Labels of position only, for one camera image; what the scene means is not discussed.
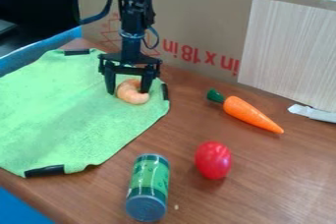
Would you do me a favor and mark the white paper scrap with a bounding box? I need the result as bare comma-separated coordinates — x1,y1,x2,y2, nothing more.
286,103,336,125

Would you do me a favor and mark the green cloth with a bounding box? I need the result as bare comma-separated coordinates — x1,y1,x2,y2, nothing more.
0,48,173,179

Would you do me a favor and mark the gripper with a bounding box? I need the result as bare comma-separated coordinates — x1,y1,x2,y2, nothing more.
96,30,164,96

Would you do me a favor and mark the orange toy carrot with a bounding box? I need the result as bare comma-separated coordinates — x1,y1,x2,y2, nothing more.
205,87,287,136

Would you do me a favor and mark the red toy tomato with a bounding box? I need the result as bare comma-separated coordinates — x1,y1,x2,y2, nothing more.
193,140,234,181

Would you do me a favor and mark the cardboard box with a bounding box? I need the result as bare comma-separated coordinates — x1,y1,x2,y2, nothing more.
75,0,336,84

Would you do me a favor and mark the green can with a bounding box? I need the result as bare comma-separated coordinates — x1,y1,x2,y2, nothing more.
124,153,171,223

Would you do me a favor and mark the orange toy shrimp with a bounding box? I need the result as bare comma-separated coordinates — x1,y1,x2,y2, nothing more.
114,79,152,106

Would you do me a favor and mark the wooden board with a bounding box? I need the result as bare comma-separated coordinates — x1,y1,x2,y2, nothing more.
236,0,336,114

